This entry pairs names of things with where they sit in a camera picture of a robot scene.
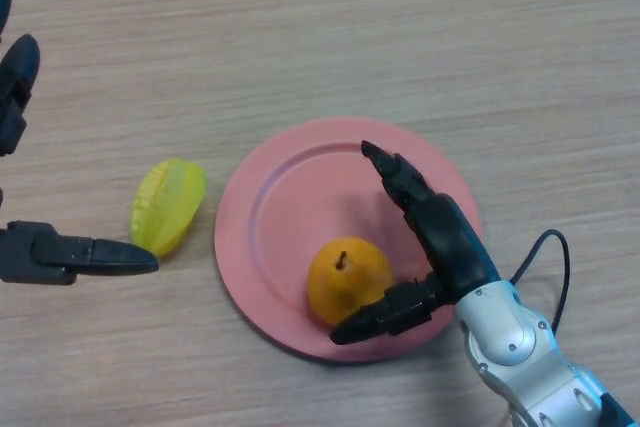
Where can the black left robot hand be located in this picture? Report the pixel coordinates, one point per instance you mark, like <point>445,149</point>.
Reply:
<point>40,252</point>

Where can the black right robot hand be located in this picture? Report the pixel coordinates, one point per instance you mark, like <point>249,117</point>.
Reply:
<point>450,247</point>

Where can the yellow orange pear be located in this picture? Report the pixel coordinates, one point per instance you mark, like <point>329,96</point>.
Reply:
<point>340,287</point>

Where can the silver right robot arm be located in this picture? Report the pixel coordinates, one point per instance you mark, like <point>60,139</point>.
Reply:
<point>505,327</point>

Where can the pink round plate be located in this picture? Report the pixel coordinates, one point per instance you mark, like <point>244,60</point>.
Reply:
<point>300,207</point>

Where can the yellow green starfruit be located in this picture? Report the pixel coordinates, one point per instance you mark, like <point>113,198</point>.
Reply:
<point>167,207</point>

